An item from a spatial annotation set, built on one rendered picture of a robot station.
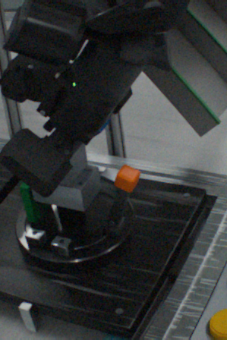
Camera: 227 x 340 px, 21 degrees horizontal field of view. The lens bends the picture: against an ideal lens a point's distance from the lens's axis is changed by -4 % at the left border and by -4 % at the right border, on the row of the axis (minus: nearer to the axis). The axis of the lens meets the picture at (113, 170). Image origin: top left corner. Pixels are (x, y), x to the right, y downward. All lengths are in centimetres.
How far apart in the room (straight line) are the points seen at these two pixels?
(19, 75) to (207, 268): 29
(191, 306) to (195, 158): 43
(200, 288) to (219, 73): 38
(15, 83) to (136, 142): 51
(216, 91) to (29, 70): 38
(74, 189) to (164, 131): 46
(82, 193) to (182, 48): 33
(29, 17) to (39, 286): 30
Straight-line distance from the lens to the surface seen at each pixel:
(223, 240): 71
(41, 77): 59
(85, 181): 66
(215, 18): 104
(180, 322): 63
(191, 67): 89
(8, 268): 70
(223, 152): 103
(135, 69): 55
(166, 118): 112
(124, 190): 64
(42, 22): 52
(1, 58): 90
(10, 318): 72
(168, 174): 82
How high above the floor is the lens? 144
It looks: 35 degrees down
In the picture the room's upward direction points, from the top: 8 degrees counter-clockwise
